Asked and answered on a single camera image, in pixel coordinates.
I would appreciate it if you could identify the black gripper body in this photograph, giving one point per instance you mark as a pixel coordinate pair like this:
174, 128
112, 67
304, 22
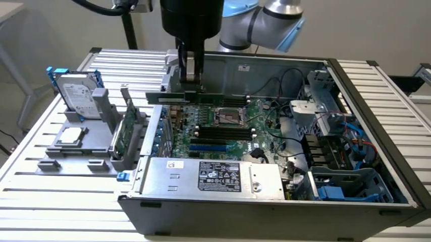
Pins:
189, 17

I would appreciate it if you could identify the green RAM stick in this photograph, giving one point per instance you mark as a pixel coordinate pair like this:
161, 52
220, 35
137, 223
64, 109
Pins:
168, 98

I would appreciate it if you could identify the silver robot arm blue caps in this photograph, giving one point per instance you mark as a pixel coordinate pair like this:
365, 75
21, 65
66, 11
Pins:
241, 27

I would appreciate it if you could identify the black RAM slot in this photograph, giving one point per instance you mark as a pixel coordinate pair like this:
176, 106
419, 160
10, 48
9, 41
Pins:
223, 127
223, 137
223, 134
233, 98
223, 130
233, 103

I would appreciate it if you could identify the black expansion slot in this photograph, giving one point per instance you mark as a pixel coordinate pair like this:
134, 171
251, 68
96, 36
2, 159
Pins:
208, 141

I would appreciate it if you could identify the blue expansion slot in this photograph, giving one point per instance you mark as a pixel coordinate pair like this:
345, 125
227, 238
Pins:
207, 148

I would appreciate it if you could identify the black stand pole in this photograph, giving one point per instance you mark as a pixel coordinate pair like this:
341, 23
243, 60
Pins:
129, 30

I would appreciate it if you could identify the CPU socket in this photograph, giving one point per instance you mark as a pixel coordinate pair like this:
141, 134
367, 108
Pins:
229, 116

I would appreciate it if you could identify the green graphics card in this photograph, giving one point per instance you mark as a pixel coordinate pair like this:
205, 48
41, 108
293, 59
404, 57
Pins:
125, 126

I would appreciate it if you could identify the silver hard disk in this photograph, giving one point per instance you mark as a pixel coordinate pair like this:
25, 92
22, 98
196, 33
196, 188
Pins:
76, 97

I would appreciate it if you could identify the green motherboard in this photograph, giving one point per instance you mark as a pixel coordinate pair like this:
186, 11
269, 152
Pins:
235, 146

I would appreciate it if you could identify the metal drive cage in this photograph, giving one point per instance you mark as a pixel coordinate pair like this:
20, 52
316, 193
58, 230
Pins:
323, 90

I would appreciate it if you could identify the grey parts rack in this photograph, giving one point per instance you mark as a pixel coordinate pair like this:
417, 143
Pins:
86, 141

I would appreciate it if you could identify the silver CPU chip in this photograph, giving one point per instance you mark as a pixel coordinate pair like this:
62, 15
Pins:
70, 137

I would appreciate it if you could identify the silver power supply unit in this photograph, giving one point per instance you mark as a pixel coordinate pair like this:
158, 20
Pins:
188, 176

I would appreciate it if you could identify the blue case latch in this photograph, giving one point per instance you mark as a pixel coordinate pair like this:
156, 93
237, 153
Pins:
122, 176

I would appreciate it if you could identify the open black PC case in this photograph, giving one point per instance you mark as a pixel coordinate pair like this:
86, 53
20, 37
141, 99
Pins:
269, 216

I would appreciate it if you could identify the blue drive caddy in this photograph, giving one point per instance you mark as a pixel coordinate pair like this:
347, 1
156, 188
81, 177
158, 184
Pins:
331, 192

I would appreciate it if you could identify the grey plastic disk bay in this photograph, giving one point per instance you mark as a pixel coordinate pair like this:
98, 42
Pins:
349, 184

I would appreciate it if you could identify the blue disk bracket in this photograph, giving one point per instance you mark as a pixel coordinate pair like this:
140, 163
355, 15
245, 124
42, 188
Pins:
60, 71

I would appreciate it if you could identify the aluminium rail with black bracket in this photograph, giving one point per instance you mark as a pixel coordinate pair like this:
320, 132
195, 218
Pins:
420, 83

